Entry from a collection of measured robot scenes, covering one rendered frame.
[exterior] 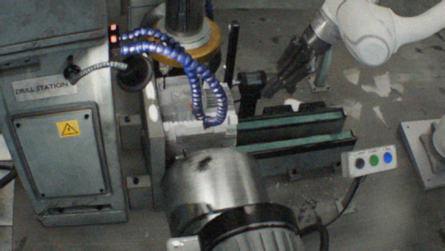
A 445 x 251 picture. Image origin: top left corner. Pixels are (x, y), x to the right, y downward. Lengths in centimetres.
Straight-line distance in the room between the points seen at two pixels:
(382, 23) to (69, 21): 62
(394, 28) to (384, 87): 102
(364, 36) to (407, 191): 85
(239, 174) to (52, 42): 52
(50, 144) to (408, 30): 85
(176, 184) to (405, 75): 129
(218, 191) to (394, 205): 75
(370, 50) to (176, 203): 55
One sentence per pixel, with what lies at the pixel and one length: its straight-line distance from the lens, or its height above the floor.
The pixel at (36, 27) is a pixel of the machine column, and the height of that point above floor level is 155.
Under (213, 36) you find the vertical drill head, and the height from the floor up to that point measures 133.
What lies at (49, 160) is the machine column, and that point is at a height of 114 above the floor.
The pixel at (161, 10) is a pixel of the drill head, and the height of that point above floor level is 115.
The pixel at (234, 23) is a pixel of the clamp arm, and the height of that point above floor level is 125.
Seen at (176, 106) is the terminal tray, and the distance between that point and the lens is 127.
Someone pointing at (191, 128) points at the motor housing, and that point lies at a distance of 132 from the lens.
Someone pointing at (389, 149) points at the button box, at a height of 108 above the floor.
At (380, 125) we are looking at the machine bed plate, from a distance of 185.
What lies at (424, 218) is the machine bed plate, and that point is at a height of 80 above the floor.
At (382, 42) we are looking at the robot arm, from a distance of 96.
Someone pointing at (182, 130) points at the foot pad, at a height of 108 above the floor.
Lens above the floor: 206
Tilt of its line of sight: 49 degrees down
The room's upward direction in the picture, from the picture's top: 7 degrees clockwise
